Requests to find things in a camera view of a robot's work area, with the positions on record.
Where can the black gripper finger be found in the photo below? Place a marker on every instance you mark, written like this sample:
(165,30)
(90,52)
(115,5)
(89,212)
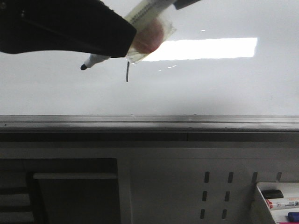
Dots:
(87,26)
(180,4)

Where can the white black-tip whiteboard marker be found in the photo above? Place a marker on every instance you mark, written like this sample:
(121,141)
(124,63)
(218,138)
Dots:
(151,28)

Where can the white glossy whiteboard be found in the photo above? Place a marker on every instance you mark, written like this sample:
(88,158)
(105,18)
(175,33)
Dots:
(227,57)

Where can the white shelf board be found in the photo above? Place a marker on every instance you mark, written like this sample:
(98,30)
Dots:
(74,176)

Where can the white slotted pegboard panel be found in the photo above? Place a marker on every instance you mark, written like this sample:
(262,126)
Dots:
(198,185)

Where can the black marker cap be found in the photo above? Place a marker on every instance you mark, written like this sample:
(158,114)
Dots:
(272,194)

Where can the white plastic marker bin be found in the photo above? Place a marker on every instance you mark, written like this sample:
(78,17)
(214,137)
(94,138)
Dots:
(260,212)

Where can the red-capped white marker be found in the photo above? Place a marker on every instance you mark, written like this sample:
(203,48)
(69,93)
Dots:
(283,203)

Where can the blue-capped marker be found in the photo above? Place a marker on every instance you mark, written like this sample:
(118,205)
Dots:
(293,217)

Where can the grey aluminium marker tray rail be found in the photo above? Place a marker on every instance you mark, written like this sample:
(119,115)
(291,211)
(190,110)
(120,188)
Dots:
(148,123)

